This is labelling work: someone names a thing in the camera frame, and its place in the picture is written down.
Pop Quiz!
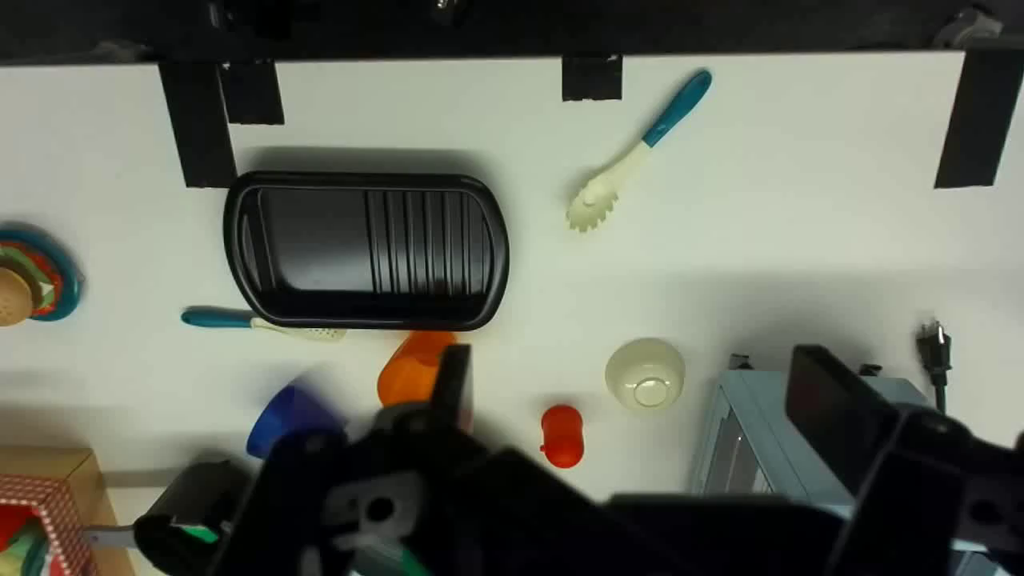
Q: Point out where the white brush blue handle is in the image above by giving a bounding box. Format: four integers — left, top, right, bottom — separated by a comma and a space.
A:
178, 303, 349, 345

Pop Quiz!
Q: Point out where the black pot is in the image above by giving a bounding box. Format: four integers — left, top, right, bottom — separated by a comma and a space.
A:
132, 456, 256, 576

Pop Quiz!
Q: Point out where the small red plastic cup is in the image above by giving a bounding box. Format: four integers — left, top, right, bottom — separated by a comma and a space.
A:
536, 399, 588, 472

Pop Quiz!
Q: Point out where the black ribbed plastic tray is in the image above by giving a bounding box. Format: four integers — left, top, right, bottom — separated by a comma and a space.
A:
220, 169, 512, 332

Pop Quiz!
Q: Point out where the dark blue plastic cup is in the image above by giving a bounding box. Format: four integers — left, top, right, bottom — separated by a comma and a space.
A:
243, 382, 352, 459

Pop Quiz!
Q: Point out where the orange plastic cup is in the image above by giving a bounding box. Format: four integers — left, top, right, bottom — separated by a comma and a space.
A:
375, 329, 461, 408

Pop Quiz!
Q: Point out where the long black tape strip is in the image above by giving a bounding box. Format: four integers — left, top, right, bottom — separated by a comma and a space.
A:
157, 56, 240, 191

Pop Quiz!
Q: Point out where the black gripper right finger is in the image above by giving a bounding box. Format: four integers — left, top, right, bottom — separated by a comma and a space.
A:
785, 343, 908, 506

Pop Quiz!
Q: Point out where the brown cardboard box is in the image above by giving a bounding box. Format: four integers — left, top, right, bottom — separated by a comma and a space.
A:
0, 444, 140, 576

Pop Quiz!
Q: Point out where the black power plug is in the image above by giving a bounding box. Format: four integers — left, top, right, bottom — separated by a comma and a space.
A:
911, 318, 957, 415

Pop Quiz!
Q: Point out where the toy burger stack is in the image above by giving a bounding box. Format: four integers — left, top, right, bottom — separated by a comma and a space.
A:
0, 222, 90, 329

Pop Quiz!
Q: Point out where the wide black tape strip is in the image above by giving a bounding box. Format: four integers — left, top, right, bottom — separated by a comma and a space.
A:
933, 46, 1024, 191

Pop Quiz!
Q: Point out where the red white checkered box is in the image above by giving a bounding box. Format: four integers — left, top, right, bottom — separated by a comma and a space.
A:
0, 472, 87, 576

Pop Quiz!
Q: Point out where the small white bowl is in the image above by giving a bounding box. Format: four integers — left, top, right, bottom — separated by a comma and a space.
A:
602, 335, 687, 412

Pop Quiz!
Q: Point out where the small black tape strip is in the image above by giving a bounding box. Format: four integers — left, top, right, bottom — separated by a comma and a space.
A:
560, 52, 626, 105

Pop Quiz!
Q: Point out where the light blue toaster oven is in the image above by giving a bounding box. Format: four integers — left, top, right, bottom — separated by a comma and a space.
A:
685, 356, 963, 506

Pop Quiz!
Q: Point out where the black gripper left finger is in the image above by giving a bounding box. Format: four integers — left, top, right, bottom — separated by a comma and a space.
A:
430, 343, 477, 427

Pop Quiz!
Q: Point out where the white pasta spoon blue handle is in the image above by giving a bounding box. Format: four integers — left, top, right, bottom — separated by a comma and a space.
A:
563, 66, 716, 236

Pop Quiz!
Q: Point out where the short black tape strip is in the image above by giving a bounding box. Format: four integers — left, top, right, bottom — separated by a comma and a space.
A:
216, 56, 289, 129

